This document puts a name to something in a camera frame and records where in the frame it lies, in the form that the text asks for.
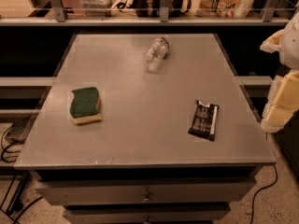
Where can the printed snack bag on shelf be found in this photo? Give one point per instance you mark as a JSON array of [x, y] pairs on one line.
[[224, 8]]

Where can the lower drawer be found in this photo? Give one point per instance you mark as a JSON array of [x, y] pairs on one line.
[[147, 214]]

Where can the clear plastic bottle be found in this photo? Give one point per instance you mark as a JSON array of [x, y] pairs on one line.
[[155, 54]]

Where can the dark box on left floor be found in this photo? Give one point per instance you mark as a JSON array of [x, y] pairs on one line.
[[19, 131]]

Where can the black snack wrapper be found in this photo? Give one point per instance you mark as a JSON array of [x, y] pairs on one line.
[[204, 120]]

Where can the black backpack on shelf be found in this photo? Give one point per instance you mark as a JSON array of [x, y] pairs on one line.
[[152, 8]]

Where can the green and yellow sponge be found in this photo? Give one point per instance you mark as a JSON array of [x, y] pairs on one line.
[[85, 106]]

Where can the metal shelf rail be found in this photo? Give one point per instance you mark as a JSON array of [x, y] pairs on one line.
[[71, 13]]

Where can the upper drawer with knob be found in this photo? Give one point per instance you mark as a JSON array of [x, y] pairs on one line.
[[145, 191]]

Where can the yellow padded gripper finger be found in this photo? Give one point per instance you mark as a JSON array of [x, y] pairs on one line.
[[272, 43], [282, 102]]

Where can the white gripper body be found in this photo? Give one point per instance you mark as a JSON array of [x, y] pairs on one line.
[[291, 45]]

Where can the grey table with drawers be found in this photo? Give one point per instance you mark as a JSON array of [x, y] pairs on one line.
[[143, 133]]

